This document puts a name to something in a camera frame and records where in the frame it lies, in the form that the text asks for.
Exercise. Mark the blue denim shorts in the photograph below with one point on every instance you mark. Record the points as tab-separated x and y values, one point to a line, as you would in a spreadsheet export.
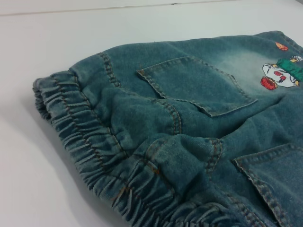
165	142

